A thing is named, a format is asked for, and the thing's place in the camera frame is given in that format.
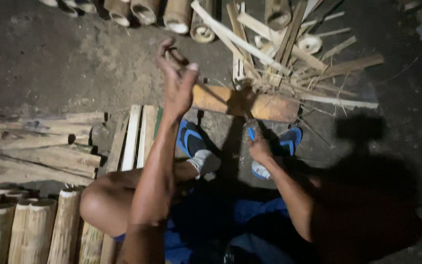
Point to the person's right hand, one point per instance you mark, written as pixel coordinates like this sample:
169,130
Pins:
261,151

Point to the person's left hand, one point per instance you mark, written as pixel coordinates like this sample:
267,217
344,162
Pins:
176,88

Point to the person's right fingers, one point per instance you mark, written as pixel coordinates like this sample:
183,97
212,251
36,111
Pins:
256,138

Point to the thin bamboo strip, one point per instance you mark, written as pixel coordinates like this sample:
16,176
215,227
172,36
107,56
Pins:
220,99

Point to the blue and white shoe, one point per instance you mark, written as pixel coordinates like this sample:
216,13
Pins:
289,141
194,145

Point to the orange wooden chopping block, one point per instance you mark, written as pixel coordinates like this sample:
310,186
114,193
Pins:
273,108

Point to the blue shorts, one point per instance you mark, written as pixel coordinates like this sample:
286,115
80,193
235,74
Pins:
247,216

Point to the pile of bamboo strips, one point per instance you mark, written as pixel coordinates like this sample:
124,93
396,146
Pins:
269,55

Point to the green bamboo slat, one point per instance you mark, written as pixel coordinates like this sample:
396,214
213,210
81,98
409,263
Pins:
158,123

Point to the tan bamboo slat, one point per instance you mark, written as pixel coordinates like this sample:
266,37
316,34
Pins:
147,135
116,146

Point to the short bamboo section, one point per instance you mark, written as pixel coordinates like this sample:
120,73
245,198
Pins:
177,16
277,14
202,27
145,10
117,11

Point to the pale bamboo slat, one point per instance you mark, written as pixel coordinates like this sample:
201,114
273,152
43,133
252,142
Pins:
131,139

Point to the person's left leg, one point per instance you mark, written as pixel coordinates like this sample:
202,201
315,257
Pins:
104,201

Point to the pile of split bamboo pieces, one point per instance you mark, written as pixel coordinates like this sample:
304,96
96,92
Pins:
39,154

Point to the row of bamboo tubes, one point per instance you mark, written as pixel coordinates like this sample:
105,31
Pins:
31,227

